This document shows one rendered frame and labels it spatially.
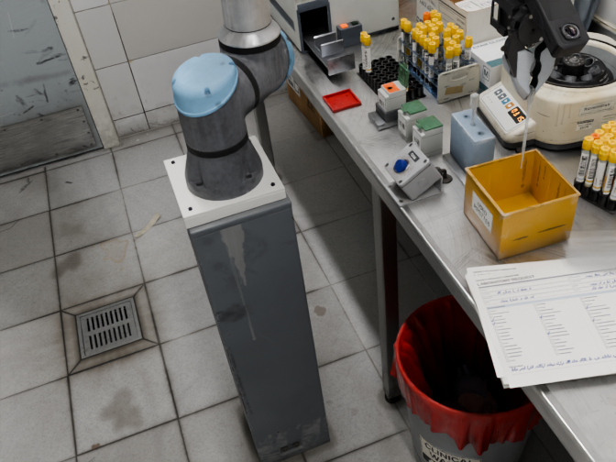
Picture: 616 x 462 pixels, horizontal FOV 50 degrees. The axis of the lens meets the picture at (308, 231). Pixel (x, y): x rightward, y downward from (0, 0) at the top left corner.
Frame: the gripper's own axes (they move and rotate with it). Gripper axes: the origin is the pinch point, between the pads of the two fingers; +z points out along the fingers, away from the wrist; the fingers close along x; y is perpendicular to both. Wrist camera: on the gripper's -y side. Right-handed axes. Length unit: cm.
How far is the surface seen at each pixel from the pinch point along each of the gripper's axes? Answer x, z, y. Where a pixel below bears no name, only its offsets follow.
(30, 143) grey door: 116, 100, 195
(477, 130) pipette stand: 0.1, 15.7, 14.7
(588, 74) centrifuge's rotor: -26.0, 14.4, 20.9
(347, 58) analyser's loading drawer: 10, 21, 60
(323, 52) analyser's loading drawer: 14, 21, 65
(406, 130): 7.5, 22.7, 29.6
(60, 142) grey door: 104, 104, 196
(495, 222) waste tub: 6.7, 18.9, -5.2
